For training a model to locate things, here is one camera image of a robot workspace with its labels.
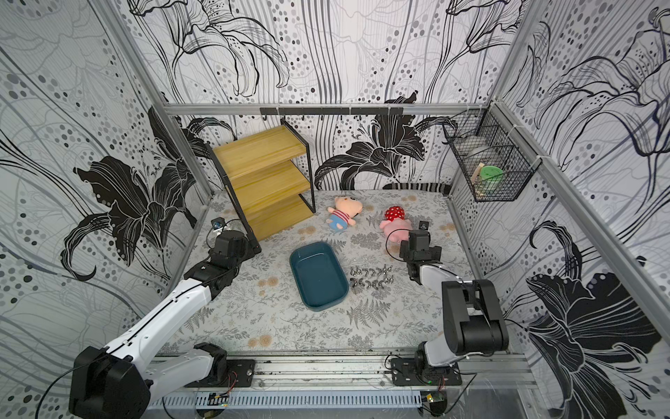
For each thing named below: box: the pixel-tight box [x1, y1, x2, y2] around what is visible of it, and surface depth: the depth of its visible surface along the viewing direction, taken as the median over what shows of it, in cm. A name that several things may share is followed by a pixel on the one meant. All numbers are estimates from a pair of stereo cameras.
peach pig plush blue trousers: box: [326, 195, 364, 231], surface depth 106 cm
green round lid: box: [479, 164, 504, 180], surface depth 81 cm
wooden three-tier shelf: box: [205, 117, 316, 255], surface depth 95 cm
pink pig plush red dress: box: [379, 206, 414, 245], surface depth 103 cm
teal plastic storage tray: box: [289, 241, 350, 312], surface depth 93 cm
